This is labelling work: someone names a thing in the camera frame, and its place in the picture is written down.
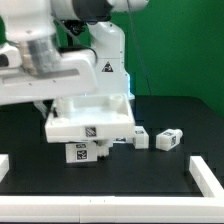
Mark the white obstacle fence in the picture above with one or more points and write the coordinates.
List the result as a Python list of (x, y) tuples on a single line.
[(208, 208)]

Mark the paper sheet with tags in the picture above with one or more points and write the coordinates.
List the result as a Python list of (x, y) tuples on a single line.
[(123, 140)]

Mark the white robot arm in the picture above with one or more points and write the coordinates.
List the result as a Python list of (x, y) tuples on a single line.
[(59, 49)]

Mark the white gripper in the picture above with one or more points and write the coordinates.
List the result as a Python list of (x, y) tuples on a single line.
[(73, 74)]

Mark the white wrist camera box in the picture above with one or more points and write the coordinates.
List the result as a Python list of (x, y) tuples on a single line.
[(10, 57)]

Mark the white square table top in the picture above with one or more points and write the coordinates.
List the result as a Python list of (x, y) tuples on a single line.
[(89, 118)]

